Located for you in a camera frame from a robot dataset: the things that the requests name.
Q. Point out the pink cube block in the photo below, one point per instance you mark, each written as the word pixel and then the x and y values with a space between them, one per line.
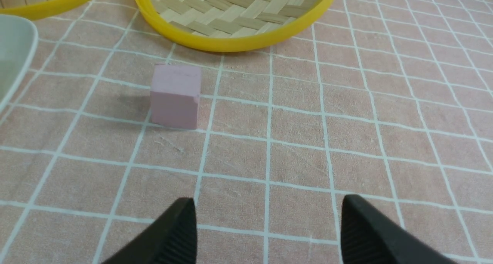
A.
pixel 175 96

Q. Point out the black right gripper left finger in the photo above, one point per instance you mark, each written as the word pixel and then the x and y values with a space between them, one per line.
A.
pixel 171 239

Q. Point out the yellow-rimmed woven steamer lid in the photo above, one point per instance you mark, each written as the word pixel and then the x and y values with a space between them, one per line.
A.
pixel 230 25

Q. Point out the white square plate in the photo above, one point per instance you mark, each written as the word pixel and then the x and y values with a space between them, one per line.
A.
pixel 18 43

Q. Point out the pink checkered tablecloth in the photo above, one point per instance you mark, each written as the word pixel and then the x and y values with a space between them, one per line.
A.
pixel 388 99

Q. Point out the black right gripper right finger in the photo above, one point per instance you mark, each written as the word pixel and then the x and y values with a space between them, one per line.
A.
pixel 367 236

